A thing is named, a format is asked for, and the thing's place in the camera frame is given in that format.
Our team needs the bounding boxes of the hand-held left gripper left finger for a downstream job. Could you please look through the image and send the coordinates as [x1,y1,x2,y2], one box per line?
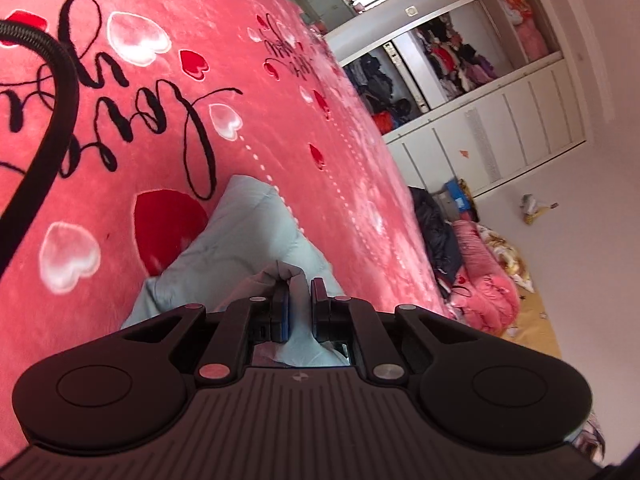
[120,282,292,381]

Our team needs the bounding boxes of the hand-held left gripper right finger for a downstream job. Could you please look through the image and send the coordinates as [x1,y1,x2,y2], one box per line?
[310,277,506,381]

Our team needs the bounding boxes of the light blue puffer jacket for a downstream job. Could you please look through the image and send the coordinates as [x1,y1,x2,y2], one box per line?
[120,175,351,368]

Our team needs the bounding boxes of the black clothes pile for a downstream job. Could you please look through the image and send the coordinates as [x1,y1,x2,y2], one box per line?
[407,185,466,286]

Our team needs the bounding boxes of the heap of dark clothes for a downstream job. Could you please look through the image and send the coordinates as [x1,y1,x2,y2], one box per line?
[345,52,421,136]

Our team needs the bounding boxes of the stack of folded clothes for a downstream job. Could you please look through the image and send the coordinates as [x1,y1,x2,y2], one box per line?
[415,15,501,101]

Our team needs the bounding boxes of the pink folded quilt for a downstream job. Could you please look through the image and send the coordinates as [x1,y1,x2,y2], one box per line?
[447,220,521,336]

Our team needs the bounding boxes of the blue box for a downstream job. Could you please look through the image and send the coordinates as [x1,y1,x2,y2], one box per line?
[442,177,476,213]

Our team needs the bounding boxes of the red heart-print bed blanket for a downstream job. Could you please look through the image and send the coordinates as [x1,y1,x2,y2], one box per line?
[0,0,451,461]

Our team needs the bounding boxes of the small object on floor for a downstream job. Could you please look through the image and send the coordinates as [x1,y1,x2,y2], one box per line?
[520,192,560,223]

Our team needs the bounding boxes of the white wardrobe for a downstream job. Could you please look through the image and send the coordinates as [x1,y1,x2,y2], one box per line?
[325,0,588,198]

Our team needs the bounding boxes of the lilac floral sheet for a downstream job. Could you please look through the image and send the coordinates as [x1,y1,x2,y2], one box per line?
[575,410,607,466]

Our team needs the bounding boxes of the pink and orange bedding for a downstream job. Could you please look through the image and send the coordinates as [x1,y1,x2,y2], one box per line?
[497,0,551,61]

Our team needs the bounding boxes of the black cable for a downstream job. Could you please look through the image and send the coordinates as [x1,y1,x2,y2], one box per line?
[0,19,81,281]

